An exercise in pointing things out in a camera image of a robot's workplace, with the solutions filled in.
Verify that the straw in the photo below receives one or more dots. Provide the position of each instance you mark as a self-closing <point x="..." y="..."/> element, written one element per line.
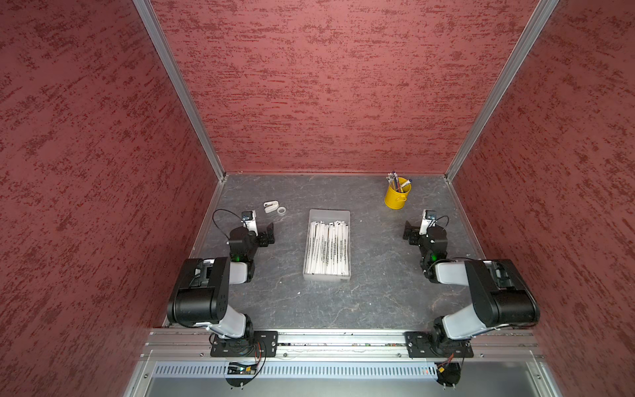
<point x="324" y="251"/>
<point x="334" y="236"/>
<point x="339" y="230"/>
<point x="315" y="248"/>
<point x="319" y="247"/>
<point x="309" y="251"/>
<point x="345" y="253"/>
<point x="329" y="242"/>

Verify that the yellow pen holder cup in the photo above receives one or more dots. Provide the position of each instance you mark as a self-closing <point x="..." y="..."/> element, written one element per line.
<point x="396" y="198"/>

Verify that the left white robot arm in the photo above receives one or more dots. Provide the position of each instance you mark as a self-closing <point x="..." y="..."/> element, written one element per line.
<point x="200" y="297"/>

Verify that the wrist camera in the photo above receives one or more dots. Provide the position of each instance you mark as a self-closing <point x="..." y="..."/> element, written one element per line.
<point x="429" y="220"/>
<point x="248" y="218"/>

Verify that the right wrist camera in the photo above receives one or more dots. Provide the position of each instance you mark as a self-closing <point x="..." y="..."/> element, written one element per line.
<point x="429" y="220"/>

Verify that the translucent plastic storage box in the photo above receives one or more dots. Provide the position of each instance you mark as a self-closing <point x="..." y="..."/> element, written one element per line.
<point x="329" y="216"/>

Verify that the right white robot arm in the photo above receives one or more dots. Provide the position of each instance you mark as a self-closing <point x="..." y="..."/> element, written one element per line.
<point x="500" y="298"/>

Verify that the aluminium corner post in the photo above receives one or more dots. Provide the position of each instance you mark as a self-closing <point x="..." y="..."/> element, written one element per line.
<point x="536" y="23"/>
<point x="160" y="42"/>

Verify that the left aluminium corner post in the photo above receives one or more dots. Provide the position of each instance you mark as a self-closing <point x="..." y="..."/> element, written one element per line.
<point x="160" y="42"/>

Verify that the aluminium front rail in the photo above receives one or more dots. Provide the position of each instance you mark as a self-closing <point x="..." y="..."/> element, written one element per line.
<point x="356" y="345"/>

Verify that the pens in yellow cup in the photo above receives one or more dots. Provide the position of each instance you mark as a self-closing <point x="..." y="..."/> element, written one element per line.
<point x="397" y="183"/>

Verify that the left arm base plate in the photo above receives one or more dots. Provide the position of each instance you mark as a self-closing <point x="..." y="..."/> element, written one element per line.
<point x="256" y="344"/>

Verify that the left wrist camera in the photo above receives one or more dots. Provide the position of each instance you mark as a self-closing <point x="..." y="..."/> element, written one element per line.
<point x="248" y="218"/>

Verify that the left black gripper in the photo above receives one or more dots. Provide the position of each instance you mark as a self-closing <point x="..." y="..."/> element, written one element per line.
<point x="264" y="241"/>

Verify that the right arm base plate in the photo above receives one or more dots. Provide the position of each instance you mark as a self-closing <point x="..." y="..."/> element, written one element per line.
<point x="435" y="345"/>

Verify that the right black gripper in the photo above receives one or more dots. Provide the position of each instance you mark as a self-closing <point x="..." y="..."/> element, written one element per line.
<point x="413" y="231"/>

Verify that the right aluminium corner post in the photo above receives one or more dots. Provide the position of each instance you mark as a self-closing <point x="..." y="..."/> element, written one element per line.
<point x="536" y="23"/>

